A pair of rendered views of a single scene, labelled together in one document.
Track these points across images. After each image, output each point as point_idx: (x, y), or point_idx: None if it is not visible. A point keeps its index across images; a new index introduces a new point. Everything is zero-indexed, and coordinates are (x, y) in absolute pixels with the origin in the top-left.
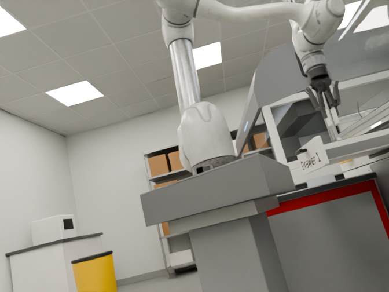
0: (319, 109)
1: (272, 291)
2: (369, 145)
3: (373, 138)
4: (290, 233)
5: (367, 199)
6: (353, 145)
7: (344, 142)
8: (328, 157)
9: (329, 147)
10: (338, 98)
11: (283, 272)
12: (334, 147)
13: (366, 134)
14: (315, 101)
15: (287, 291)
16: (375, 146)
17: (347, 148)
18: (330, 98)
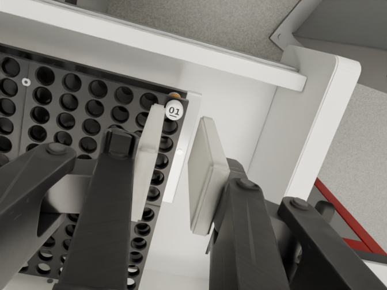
0: (279, 206)
1: None
2: (96, 11)
3: (58, 2)
4: None
5: None
6: (165, 31)
7: (197, 45)
8: (279, 62)
9: (270, 65)
10: (23, 175)
11: (384, 46)
12: (247, 58)
13: (72, 11)
14: (344, 255)
15: (375, 38)
16: (74, 4)
17: (194, 39)
18: (129, 218)
